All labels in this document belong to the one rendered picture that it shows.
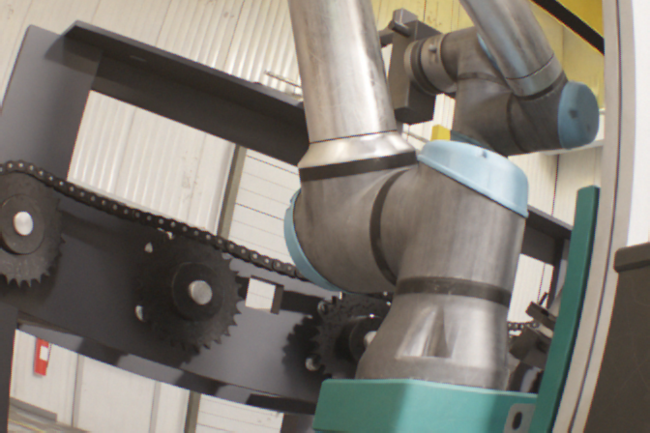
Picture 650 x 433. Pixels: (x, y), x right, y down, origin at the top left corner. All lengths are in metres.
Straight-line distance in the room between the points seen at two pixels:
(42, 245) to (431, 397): 0.65
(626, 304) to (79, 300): 0.89
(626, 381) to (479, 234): 0.30
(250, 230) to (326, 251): 10.97
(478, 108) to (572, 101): 0.15
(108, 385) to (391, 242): 10.19
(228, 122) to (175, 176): 10.12
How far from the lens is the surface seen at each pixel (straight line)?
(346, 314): 1.53
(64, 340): 2.35
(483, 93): 1.15
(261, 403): 2.54
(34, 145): 1.36
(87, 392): 10.97
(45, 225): 1.30
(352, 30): 1.00
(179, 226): 1.39
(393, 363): 0.86
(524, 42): 1.03
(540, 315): 1.52
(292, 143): 1.59
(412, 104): 1.28
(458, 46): 1.20
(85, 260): 1.37
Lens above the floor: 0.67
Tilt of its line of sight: 15 degrees up
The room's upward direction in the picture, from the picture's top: 11 degrees clockwise
